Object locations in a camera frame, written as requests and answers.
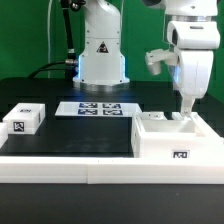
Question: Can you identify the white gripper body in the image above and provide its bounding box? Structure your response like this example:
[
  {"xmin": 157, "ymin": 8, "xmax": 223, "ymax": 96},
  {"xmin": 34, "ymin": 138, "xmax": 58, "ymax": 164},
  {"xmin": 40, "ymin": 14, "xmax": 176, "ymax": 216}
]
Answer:
[{"xmin": 167, "ymin": 21, "xmax": 220, "ymax": 98}]

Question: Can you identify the white cabinet top block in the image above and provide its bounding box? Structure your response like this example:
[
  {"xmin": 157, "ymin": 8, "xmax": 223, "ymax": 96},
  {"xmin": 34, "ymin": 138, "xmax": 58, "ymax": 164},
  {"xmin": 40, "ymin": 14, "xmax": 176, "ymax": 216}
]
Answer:
[{"xmin": 3, "ymin": 103, "xmax": 45, "ymax": 135}]

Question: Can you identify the white cabinet body box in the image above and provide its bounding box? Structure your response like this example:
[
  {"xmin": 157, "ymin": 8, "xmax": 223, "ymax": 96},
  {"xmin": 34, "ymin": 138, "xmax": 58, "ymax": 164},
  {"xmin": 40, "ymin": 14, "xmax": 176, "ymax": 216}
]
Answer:
[{"xmin": 131, "ymin": 112, "xmax": 224, "ymax": 160}]

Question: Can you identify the white front fence rail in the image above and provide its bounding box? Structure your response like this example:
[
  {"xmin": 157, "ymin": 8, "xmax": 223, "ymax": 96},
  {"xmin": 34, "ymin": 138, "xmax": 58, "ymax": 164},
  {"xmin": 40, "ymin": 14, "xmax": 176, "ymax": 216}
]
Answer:
[{"xmin": 0, "ymin": 156, "xmax": 224, "ymax": 184}]

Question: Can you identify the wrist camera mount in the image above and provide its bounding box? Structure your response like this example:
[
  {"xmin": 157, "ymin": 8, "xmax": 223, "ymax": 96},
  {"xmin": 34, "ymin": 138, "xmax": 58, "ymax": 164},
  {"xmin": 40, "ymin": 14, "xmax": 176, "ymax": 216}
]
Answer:
[{"xmin": 145, "ymin": 49, "xmax": 178, "ymax": 75}]

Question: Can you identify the white fence rail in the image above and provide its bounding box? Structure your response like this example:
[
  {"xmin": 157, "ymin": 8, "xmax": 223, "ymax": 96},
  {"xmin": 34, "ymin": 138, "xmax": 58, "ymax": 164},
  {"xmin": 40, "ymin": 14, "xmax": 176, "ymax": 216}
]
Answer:
[
  {"xmin": 0, "ymin": 123, "xmax": 8, "ymax": 148},
  {"xmin": 0, "ymin": 156, "xmax": 224, "ymax": 184}
]

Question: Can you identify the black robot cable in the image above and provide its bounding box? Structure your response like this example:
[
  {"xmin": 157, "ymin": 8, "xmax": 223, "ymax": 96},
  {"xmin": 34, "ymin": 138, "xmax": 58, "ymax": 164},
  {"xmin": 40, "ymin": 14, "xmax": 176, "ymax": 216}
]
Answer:
[{"xmin": 27, "ymin": 0, "xmax": 84, "ymax": 81}]

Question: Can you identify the white left fence rail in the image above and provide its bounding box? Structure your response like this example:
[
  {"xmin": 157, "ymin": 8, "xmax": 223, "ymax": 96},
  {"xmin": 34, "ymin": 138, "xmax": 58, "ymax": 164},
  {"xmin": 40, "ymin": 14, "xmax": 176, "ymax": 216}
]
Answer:
[{"xmin": 0, "ymin": 123, "xmax": 8, "ymax": 148}]

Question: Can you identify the white cabinet door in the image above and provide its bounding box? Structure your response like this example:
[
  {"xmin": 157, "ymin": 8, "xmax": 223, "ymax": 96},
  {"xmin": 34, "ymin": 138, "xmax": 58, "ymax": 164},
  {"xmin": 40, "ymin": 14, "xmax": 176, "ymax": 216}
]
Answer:
[
  {"xmin": 172, "ymin": 112, "xmax": 182, "ymax": 120},
  {"xmin": 141, "ymin": 111, "xmax": 166, "ymax": 120}
]

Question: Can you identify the white marker base sheet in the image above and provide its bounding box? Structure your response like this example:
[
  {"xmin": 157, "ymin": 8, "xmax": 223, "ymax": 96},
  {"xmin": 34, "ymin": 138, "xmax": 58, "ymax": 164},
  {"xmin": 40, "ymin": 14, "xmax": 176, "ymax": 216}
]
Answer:
[{"xmin": 55, "ymin": 102, "xmax": 141, "ymax": 117}]

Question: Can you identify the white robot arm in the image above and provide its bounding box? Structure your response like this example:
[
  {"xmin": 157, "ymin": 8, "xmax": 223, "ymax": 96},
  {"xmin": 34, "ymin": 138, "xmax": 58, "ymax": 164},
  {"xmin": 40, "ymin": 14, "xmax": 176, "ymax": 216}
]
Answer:
[{"xmin": 73, "ymin": 0, "xmax": 220, "ymax": 116}]

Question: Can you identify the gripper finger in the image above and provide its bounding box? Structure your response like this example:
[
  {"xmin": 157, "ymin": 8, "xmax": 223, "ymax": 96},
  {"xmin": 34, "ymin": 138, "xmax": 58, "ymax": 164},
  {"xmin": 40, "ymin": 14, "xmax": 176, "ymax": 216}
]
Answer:
[{"xmin": 180, "ymin": 97, "xmax": 195, "ymax": 118}]

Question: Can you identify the white thin cable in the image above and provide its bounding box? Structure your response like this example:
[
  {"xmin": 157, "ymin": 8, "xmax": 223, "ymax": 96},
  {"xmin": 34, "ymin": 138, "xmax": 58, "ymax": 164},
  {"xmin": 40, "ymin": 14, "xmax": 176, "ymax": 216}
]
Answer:
[{"xmin": 47, "ymin": 0, "xmax": 54, "ymax": 79}]

